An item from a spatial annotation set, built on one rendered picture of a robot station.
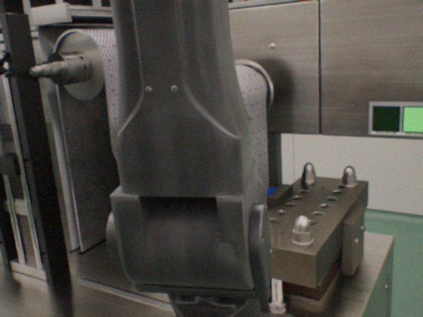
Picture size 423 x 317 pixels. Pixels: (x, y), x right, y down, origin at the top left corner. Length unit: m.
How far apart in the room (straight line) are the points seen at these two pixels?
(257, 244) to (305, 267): 0.52
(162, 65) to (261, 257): 0.11
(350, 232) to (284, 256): 0.18
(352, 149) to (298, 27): 2.52
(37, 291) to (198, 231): 0.80
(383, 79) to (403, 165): 2.49
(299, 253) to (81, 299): 0.44
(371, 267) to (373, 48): 0.45
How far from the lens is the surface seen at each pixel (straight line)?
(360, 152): 3.50
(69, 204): 1.11
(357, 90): 1.02
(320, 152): 3.58
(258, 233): 0.23
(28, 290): 1.02
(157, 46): 0.20
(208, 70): 0.19
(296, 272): 0.76
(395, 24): 1.00
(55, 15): 0.96
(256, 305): 0.30
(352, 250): 0.90
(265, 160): 1.00
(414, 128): 1.00
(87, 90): 0.97
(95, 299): 0.93
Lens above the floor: 1.36
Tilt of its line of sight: 15 degrees down
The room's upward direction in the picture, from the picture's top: 4 degrees counter-clockwise
